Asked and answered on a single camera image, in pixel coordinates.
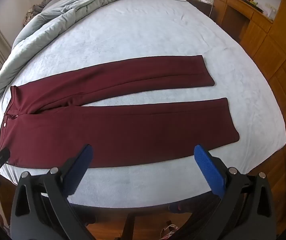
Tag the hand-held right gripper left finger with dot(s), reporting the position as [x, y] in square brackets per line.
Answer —
[81, 168]

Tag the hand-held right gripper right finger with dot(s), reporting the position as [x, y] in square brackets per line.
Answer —
[210, 170]

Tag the dark red pants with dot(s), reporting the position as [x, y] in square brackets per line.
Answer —
[108, 130]

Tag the floral pillow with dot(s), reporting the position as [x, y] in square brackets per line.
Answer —
[34, 11]

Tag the bed with light blue sheet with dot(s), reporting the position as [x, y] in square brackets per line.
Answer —
[145, 35]

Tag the grey duvet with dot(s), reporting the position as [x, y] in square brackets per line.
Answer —
[65, 12]

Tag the wooden desk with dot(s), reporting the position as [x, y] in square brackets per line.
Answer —
[243, 12]

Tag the dark nightstand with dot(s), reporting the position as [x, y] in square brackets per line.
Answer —
[198, 5]

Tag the wooden bed frame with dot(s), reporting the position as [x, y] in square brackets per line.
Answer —
[5, 192]

